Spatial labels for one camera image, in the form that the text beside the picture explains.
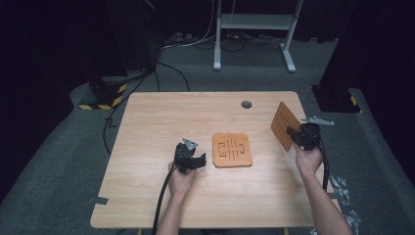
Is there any white metal stand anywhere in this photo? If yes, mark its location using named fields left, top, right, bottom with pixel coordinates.
left=212, top=0, right=304, bottom=73

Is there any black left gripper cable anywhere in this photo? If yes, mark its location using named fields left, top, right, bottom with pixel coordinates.
left=151, top=164, right=178, bottom=235

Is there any crumpled silver tape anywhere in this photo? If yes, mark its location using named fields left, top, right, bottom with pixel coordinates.
left=345, top=210, right=363, bottom=235
left=328, top=175, right=352, bottom=207

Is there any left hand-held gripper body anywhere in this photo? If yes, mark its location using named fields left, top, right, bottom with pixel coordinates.
left=174, top=137, right=200, bottom=175

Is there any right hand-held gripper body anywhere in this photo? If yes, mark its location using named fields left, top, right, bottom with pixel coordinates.
left=296, top=116, right=336, bottom=152

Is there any person's right hand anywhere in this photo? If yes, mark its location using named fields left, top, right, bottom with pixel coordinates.
left=293, top=142, right=324, bottom=178

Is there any orange carved wooden trivet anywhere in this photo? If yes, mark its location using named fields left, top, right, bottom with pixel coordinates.
left=211, top=131, right=254, bottom=168
left=270, top=101, right=302, bottom=153

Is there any person's left hand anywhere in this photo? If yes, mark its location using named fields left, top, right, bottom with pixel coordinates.
left=167, top=161, right=198, bottom=201

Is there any black stand base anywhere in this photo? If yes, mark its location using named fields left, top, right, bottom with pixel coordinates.
left=310, top=83, right=362, bottom=114

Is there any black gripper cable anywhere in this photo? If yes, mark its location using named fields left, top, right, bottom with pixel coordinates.
left=151, top=164, right=178, bottom=235
left=318, top=138, right=331, bottom=192

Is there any black stand with striped base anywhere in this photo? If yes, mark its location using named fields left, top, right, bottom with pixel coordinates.
left=78, top=0, right=155, bottom=111

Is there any white floor cable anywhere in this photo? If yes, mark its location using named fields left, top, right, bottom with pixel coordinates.
left=161, top=0, right=218, bottom=50

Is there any short black floor cable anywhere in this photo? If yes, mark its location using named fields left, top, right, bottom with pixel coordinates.
left=155, top=60, right=191, bottom=93

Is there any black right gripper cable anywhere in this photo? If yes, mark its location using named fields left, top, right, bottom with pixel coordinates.
left=318, top=138, right=331, bottom=192

